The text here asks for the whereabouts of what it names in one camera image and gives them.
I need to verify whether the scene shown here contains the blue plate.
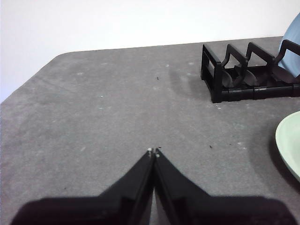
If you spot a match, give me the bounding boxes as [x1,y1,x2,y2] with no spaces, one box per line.
[273,11,300,78]

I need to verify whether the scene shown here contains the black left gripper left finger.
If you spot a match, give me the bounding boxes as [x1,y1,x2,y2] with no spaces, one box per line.
[10,147,155,225]

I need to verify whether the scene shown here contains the black plate rack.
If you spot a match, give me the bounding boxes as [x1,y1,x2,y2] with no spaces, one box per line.
[201,39,300,104]

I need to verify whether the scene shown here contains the green plate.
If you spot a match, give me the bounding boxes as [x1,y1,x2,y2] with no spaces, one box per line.
[275,111,300,183]

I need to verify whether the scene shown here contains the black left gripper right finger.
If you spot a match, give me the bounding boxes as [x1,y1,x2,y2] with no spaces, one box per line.
[154,149,297,225]

